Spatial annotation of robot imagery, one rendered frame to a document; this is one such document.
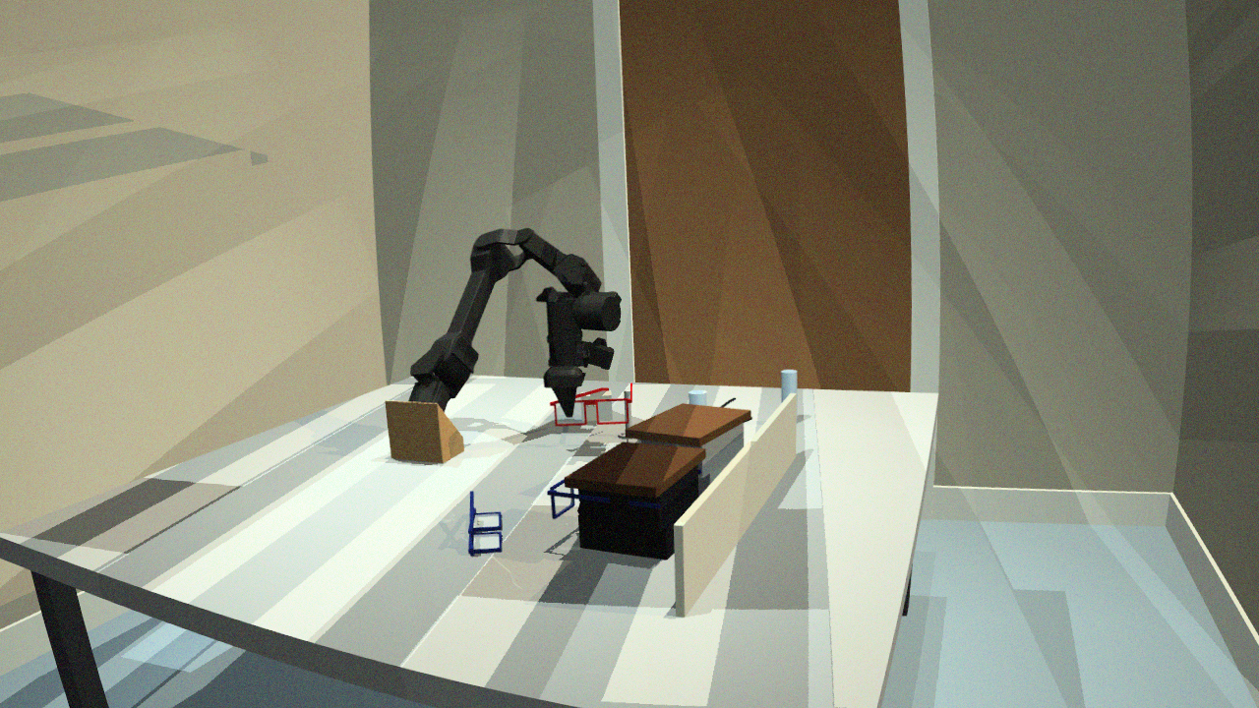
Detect beige flat panel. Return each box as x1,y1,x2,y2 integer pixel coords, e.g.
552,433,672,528
674,393,797,619

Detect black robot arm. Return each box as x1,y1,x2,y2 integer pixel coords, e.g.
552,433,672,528
408,228,622,413

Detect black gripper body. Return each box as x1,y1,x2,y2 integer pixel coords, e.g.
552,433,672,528
543,328,582,388

